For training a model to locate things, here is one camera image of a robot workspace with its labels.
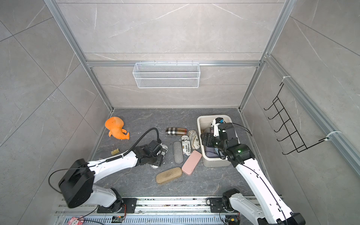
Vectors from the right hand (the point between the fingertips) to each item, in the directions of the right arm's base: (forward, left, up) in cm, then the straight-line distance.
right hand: (208, 135), depth 74 cm
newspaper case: (-9, +31, -18) cm, 37 cm away
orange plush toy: (+21, +63, -17) cm, 69 cm away
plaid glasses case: (+18, +19, -21) cm, 33 cm away
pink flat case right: (-6, +9, -23) cm, 25 cm away
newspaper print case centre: (+6, +12, -20) cm, 24 cm away
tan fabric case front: (-13, +22, -21) cm, 33 cm away
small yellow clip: (+3, +60, -23) cm, 64 cm away
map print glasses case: (+10, +6, -20) cm, 23 cm away
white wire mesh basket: (+49, +25, +7) cm, 56 cm away
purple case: (-1, -5, -18) cm, 19 cm away
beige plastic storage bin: (+18, -1, -12) cm, 21 cm away
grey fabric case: (0, +17, -21) cm, 27 cm away
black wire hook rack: (-6, -38, +9) cm, 39 cm away
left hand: (-3, +28, -19) cm, 34 cm away
